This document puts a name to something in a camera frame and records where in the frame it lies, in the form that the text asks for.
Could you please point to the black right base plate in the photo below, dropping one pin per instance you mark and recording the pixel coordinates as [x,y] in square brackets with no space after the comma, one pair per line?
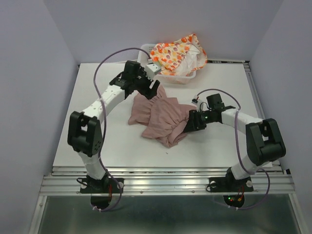
[235,189]

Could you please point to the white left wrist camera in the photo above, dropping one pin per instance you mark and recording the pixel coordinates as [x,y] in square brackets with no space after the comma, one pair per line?
[152,70]

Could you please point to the pink skirt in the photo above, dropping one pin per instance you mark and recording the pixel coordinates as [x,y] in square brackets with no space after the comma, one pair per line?
[164,117]

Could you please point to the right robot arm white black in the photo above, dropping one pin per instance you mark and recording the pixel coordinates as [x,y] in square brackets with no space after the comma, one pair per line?
[264,142]

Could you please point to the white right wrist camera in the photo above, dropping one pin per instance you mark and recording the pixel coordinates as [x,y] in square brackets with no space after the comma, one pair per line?
[198,103]

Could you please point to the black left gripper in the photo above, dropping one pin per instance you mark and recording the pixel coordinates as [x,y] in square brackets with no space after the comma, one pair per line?
[148,92]

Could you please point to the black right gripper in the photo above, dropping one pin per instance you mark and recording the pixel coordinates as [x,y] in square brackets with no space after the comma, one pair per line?
[194,123]

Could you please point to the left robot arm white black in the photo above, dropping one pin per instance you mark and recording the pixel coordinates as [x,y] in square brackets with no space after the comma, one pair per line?
[86,128]

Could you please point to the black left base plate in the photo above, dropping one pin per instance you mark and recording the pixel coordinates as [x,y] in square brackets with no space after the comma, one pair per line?
[101,191]

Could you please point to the orange floral skirt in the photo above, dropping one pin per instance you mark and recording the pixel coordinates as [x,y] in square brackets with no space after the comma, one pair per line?
[181,57]

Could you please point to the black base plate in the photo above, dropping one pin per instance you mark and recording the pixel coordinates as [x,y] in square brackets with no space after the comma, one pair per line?
[235,189]
[101,191]

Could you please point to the white plastic basket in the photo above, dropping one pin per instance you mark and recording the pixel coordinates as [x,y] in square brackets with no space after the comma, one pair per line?
[143,60]

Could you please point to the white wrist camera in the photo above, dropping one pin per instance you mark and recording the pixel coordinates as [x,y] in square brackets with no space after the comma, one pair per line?
[198,103]
[152,70]

